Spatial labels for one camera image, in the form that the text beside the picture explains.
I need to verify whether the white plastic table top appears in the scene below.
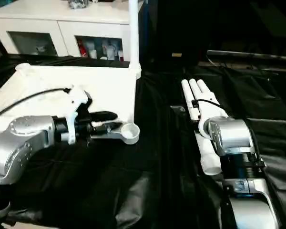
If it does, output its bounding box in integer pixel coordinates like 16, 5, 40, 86
0, 62, 142, 146

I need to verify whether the white plastic table leg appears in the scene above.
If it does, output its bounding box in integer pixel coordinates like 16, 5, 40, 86
181, 79, 223, 177
196, 79, 230, 119
188, 78, 205, 113
128, 0, 142, 73

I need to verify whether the patterned white cup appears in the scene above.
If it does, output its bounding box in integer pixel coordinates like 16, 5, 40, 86
106, 45, 116, 60

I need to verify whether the black mat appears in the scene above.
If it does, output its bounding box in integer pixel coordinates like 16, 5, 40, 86
0, 52, 286, 229

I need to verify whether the black box with gold label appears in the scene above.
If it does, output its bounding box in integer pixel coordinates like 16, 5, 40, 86
157, 0, 208, 70

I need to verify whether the dark long bar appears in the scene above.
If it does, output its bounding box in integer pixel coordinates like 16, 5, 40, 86
206, 49, 286, 64

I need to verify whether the white cabinet with glass doors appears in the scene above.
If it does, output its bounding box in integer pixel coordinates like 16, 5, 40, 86
0, 0, 144, 63

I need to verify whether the dark crumpled bundle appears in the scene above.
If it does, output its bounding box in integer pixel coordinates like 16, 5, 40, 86
68, 0, 91, 10

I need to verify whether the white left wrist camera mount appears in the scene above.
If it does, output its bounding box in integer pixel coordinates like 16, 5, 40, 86
61, 84, 93, 146

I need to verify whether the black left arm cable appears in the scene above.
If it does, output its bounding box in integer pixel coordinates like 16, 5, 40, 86
0, 88, 71, 121

